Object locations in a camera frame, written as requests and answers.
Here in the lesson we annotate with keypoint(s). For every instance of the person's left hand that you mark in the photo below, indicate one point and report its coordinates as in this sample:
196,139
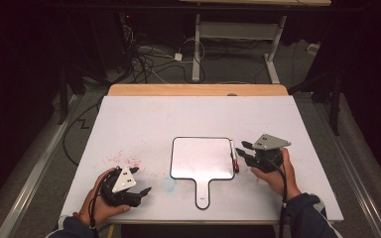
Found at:
96,208

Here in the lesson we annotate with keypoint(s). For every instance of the white power adapter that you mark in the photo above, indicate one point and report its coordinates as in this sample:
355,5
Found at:
178,57

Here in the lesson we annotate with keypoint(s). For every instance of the red-capped white marker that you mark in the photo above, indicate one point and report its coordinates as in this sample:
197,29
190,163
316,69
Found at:
236,168

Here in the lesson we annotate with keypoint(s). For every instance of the white paddle-shaped whiteboard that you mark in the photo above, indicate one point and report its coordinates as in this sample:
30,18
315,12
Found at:
201,158

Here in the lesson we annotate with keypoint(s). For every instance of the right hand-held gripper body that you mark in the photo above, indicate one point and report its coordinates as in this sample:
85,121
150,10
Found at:
269,142

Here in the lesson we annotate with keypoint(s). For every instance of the yellow table leg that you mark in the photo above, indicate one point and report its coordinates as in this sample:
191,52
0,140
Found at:
111,230

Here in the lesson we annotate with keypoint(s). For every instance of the white-framed desk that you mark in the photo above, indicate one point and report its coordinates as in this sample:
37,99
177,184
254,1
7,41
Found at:
196,49

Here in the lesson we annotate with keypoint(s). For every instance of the person's right hand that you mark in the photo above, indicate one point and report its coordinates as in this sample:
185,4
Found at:
278,181

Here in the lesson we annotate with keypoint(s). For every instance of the metal floor rail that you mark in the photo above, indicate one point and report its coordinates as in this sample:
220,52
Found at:
29,185
360,195

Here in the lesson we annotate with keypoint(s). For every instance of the large white board sheet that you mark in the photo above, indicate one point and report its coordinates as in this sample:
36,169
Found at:
211,115

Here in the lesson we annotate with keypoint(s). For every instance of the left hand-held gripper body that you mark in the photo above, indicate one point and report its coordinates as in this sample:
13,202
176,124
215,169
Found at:
124,181

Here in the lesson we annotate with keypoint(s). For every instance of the dark metal stand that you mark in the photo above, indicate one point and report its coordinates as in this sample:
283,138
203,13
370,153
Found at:
335,105

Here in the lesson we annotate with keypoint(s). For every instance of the wooden table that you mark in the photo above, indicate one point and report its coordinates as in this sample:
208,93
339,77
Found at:
195,90

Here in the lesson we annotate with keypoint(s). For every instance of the small white box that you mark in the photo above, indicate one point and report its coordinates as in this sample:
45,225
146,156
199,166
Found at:
313,49

